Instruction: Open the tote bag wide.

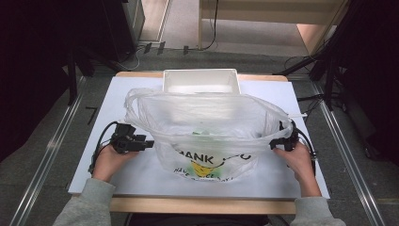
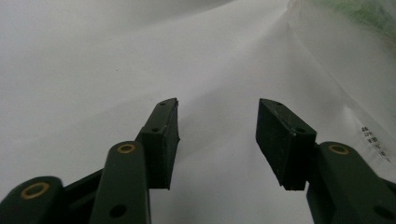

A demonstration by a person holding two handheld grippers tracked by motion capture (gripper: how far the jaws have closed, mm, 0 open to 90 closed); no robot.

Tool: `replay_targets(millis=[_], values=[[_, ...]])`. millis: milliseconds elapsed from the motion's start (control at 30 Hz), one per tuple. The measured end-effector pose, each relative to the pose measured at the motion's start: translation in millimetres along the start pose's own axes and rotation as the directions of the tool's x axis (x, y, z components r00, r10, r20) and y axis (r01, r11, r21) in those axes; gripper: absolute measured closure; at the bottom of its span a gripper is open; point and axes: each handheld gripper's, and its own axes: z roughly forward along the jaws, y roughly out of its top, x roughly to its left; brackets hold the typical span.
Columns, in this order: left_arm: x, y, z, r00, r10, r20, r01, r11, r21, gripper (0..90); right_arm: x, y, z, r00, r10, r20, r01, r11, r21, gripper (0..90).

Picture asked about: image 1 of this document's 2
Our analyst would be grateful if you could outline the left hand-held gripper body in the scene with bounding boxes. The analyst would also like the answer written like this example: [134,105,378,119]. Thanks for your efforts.
[109,122,139,154]

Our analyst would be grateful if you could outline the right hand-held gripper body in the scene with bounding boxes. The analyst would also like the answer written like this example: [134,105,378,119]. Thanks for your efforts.
[282,121,301,153]

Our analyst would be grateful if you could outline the green snack packet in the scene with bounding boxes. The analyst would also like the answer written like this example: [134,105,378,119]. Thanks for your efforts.
[191,129,220,139]

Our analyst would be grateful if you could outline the clear printed plastic bag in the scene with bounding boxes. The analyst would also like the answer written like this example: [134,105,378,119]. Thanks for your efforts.
[123,88,307,183]

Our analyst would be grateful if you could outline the white plastic bin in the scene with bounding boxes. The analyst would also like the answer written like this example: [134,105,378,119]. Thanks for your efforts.
[162,68,242,95]

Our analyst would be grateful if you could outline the person's right hand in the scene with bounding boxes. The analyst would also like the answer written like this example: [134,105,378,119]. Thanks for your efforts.
[272,141,319,189]

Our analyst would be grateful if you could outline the person's left hand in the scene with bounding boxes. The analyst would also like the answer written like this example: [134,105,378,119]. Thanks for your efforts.
[92,144,139,184]

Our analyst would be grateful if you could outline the white table mat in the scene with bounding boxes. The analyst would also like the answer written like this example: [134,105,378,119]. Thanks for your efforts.
[68,76,330,200]

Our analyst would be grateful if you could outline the black tripod stand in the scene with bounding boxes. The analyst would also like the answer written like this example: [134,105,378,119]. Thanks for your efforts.
[272,0,399,111]

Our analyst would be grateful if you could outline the black metal stand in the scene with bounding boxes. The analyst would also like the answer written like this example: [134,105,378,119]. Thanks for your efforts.
[63,41,96,106]

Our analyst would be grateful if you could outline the dark cabinet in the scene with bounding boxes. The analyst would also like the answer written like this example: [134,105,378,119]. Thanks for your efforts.
[100,0,146,62]

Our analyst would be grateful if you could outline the light wooden shelf unit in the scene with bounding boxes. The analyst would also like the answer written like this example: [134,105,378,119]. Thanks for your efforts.
[198,0,350,57]

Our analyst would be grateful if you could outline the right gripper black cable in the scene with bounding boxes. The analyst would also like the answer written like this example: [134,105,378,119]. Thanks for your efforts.
[295,126,318,177]

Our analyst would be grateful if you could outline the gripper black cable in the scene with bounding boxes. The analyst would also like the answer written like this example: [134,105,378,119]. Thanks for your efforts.
[295,126,318,177]
[88,121,119,174]

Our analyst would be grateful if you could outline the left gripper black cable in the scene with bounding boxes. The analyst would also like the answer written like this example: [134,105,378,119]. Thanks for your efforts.
[88,121,119,174]

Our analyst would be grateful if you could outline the black floor cables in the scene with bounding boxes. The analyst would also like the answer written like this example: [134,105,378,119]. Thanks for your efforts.
[295,93,325,115]

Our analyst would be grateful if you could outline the metal floor rail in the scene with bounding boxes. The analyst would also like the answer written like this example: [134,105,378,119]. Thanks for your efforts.
[310,79,388,226]
[8,75,88,226]

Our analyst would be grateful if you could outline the white floor cable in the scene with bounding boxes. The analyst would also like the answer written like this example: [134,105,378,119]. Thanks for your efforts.
[120,46,141,72]

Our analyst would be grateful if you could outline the hanging black cable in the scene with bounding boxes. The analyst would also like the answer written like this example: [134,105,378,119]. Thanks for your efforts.
[201,0,220,52]

